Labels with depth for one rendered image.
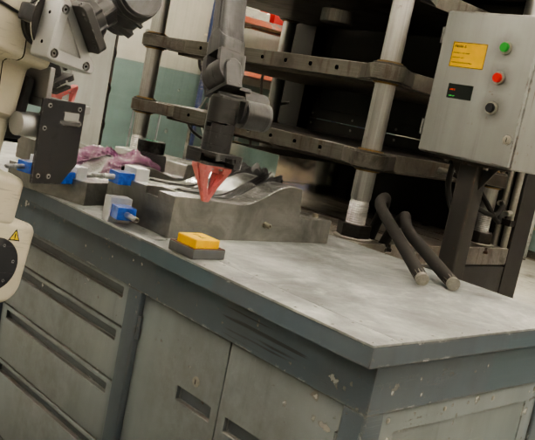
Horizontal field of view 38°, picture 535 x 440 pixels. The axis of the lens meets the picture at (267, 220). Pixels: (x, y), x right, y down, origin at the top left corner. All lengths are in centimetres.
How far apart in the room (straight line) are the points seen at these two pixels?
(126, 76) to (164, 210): 792
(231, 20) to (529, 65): 89
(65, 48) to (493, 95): 121
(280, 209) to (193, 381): 49
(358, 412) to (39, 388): 105
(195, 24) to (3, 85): 847
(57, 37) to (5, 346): 113
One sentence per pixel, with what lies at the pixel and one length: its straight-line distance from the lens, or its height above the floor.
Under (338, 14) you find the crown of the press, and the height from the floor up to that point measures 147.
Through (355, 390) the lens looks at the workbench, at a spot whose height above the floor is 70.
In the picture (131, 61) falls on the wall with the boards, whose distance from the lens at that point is 957.
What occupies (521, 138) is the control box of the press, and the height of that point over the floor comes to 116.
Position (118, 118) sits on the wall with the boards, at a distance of 957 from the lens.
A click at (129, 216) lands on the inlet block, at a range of 166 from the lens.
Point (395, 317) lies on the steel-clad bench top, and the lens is 138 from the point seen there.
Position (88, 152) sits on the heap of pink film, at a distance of 210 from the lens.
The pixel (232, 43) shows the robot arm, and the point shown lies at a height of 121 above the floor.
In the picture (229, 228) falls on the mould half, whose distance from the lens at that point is 175.
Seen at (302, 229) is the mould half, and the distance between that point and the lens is 192.
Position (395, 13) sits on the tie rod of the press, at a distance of 226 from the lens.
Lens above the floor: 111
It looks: 8 degrees down
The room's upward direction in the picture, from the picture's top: 11 degrees clockwise
